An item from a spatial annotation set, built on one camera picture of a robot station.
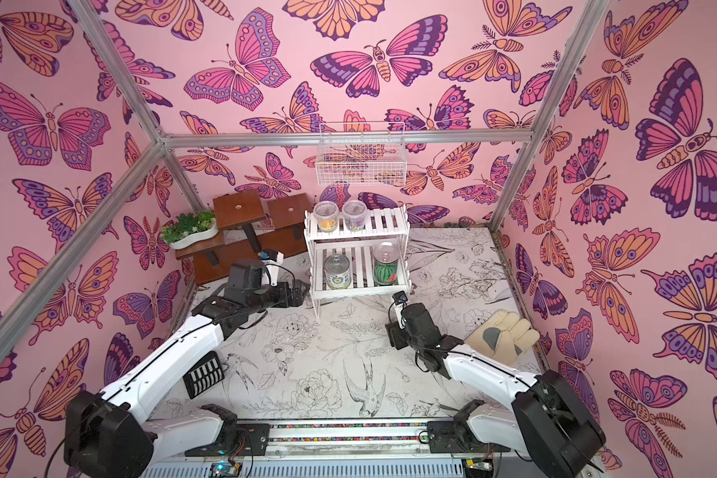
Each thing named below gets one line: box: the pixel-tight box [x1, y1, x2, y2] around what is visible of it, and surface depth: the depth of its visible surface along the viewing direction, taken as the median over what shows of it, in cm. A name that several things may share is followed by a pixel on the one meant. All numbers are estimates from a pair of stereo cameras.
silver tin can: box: [323, 252, 352, 290], surface depth 86 cm
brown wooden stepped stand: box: [175, 190, 311, 286], surface depth 104 cm
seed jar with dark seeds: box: [342, 199, 368, 233], surface depth 81 cm
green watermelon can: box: [372, 240, 401, 286], surface depth 84 cm
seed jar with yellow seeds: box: [312, 200, 340, 234], surface depth 81 cm
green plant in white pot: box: [160, 209, 220, 250], surface depth 94 cm
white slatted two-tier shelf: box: [302, 205, 413, 320], surface depth 87 cm
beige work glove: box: [465, 309, 541, 367], surface depth 92 cm
